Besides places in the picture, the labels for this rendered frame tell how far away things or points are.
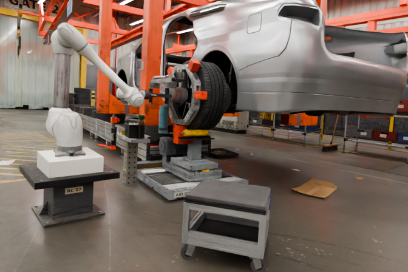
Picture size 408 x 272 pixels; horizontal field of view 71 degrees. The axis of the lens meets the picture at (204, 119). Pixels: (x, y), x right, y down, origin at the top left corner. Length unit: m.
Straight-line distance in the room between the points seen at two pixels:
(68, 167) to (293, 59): 1.68
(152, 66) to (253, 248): 2.14
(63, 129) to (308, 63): 1.74
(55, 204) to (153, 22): 1.96
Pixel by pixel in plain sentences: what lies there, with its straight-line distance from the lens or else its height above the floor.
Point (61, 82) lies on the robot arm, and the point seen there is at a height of 0.88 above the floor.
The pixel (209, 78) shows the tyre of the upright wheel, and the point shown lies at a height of 1.01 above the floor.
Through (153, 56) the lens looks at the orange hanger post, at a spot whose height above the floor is 1.24.
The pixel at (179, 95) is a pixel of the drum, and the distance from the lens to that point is 2.60.
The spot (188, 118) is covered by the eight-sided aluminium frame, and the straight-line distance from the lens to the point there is 2.54.
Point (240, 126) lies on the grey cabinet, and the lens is 7.74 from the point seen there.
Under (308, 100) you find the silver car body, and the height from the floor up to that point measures 0.85.
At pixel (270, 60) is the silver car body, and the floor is 1.15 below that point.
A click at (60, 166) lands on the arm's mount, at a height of 0.37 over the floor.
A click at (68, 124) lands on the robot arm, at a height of 0.60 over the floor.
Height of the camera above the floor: 0.80
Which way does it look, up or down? 3 degrees down
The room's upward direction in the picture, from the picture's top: 3 degrees clockwise
